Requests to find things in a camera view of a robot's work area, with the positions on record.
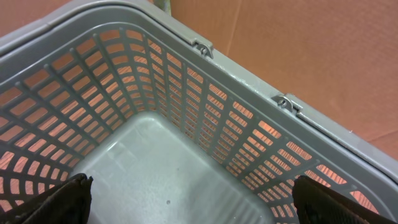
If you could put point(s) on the grey plastic basket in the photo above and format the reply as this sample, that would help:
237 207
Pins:
168 128

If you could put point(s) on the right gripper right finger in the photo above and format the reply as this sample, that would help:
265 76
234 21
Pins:
318 204

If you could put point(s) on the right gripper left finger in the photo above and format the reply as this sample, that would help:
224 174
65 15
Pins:
69 202

